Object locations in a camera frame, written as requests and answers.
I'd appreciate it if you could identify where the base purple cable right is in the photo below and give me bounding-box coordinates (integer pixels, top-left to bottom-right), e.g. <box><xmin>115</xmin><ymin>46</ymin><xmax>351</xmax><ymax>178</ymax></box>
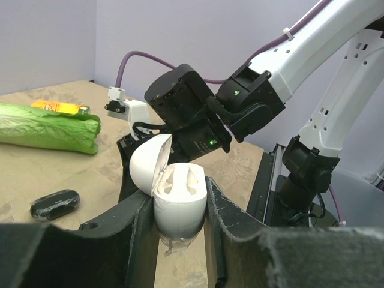
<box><xmin>328</xmin><ymin>184</ymin><xmax>347</xmax><ymax>228</ymax></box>

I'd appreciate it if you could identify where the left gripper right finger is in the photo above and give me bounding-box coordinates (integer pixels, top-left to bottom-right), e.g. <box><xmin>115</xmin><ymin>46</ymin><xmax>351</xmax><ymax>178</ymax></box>
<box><xmin>203</xmin><ymin>177</ymin><xmax>383</xmax><ymax>287</ymax></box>

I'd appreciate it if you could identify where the black earbud charging case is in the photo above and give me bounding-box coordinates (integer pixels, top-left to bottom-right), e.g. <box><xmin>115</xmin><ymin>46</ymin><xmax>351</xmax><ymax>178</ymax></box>
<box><xmin>29</xmin><ymin>189</ymin><xmax>80</xmax><ymax>222</ymax></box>

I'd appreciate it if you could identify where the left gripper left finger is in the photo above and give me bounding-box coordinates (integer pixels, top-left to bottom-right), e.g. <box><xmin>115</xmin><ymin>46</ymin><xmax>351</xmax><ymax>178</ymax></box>
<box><xmin>1</xmin><ymin>192</ymin><xmax>158</xmax><ymax>287</ymax></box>

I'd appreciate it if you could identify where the napa cabbage on table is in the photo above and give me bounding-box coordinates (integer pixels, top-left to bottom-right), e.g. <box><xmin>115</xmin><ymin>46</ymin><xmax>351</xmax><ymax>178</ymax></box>
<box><xmin>1</xmin><ymin>103</ymin><xmax>101</xmax><ymax>155</ymax></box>

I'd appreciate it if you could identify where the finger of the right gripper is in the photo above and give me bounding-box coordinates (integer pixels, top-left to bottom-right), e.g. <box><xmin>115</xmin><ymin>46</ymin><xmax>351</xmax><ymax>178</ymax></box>
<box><xmin>116</xmin><ymin>134</ymin><xmax>139</xmax><ymax>202</ymax></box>

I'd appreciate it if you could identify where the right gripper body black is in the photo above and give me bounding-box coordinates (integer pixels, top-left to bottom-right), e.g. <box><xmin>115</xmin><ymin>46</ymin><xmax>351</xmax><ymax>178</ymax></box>
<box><xmin>144</xmin><ymin>64</ymin><xmax>232</xmax><ymax>164</ymax></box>

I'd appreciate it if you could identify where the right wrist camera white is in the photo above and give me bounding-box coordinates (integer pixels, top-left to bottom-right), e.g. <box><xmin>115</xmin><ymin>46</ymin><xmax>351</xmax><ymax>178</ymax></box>
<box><xmin>104</xmin><ymin>87</ymin><xmax>151</xmax><ymax>140</ymax></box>

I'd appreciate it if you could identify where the orange juice carton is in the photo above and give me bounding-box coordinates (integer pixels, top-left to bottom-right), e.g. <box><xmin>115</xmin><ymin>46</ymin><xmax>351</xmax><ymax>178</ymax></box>
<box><xmin>31</xmin><ymin>100</ymin><xmax>90</xmax><ymax>115</ymax></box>

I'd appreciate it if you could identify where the white earbud charging case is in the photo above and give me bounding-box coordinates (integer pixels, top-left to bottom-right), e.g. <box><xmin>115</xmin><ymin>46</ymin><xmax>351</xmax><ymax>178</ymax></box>
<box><xmin>130</xmin><ymin>134</ymin><xmax>208</xmax><ymax>240</ymax></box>

